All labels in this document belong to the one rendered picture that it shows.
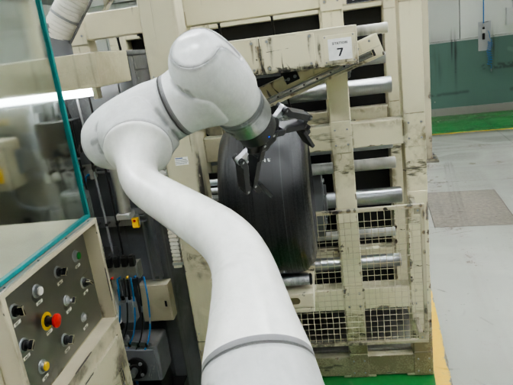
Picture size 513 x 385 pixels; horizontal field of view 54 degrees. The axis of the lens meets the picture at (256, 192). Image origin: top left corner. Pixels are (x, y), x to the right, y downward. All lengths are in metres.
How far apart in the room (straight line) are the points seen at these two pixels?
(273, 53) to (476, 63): 8.94
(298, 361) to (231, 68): 0.45
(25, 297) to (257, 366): 1.15
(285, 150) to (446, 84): 9.17
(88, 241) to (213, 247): 1.30
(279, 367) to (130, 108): 0.48
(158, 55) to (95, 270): 0.78
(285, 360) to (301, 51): 1.70
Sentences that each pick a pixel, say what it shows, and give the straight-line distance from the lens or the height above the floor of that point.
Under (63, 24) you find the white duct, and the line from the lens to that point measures 2.29.
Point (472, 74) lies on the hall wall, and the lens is 10.81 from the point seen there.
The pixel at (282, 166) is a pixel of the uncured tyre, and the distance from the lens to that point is 1.65.
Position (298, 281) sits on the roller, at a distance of 1.89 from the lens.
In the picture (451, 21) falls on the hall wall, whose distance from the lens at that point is 10.78.
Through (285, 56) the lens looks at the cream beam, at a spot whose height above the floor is 1.70.
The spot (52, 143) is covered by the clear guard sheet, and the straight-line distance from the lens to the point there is 1.63.
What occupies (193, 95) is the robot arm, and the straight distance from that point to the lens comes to 0.74.
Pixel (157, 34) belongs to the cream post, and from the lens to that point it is 1.85.
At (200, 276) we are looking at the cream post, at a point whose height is 0.91.
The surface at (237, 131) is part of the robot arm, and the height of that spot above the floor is 1.61.
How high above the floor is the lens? 1.74
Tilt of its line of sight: 16 degrees down
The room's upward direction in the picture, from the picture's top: 7 degrees counter-clockwise
